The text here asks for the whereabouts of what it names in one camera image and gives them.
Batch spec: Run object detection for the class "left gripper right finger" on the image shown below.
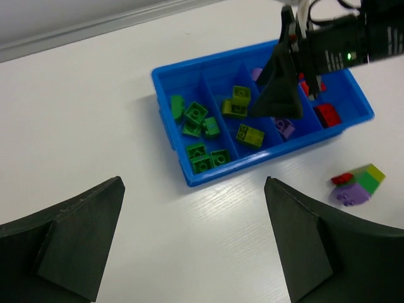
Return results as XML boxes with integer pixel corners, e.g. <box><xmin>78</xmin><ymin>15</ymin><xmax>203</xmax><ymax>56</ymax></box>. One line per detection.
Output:
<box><xmin>264</xmin><ymin>177</ymin><xmax>403</xmax><ymax>302</ymax></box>

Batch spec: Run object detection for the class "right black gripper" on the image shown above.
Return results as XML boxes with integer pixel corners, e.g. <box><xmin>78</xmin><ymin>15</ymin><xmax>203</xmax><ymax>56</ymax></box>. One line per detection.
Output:
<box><xmin>251</xmin><ymin>6</ymin><xmax>403</xmax><ymax>119</ymax></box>

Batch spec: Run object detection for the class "green yellow purple lego bar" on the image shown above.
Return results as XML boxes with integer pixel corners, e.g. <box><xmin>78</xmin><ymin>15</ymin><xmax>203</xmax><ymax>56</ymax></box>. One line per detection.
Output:
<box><xmin>330</xmin><ymin>163</ymin><xmax>386</xmax><ymax>206</ymax></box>

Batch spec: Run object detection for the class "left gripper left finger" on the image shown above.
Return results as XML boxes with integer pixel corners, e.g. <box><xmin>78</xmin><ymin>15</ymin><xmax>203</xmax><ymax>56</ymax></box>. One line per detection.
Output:
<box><xmin>1</xmin><ymin>176</ymin><xmax>125</xmax><ymax>302</ymax></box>

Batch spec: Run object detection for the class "purple printed lego brick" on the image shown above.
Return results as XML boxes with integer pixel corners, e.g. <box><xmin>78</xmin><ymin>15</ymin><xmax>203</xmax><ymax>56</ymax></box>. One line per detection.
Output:
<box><xmin>273</xmin><ymin>118</ymin><xmax>295</xmax><ymax>140</ymax></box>

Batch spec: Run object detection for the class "green lego brick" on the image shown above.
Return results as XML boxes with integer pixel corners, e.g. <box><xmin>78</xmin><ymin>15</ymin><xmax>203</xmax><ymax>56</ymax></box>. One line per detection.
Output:
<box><xmin>184</xmin><ymin>102</ymin><xmax>208</xmax><ymax>125</ymax></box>

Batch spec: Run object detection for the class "yellow printed lego brick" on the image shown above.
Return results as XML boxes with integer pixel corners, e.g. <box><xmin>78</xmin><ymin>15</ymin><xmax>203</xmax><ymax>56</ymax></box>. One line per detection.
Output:
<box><xmin>221</xmin><ymin>86</ymin><xmax>251</xmax><ymax>119</ymax></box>

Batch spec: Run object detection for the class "blue compartment tray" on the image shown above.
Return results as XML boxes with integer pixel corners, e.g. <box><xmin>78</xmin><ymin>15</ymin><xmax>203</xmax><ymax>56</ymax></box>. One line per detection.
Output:
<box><xmin>151</xmin><ymin>41</ymin><xmax>374</xmax><ymax>187</ymax></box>

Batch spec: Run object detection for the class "purple round lego brick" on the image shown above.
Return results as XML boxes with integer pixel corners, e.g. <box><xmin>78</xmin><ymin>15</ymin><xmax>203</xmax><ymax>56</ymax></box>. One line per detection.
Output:
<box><xmin>251</xmin><ymin>68</ymin><xmax>263</xmax><ymax>81</ymax></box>

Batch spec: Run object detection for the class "red half round lego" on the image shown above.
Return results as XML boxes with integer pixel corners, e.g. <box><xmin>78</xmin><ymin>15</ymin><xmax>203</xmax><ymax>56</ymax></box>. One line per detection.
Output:
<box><xmin>299</xmin><ymin>73</ymin><xmax>326</xmax><ymax>100</ymax></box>

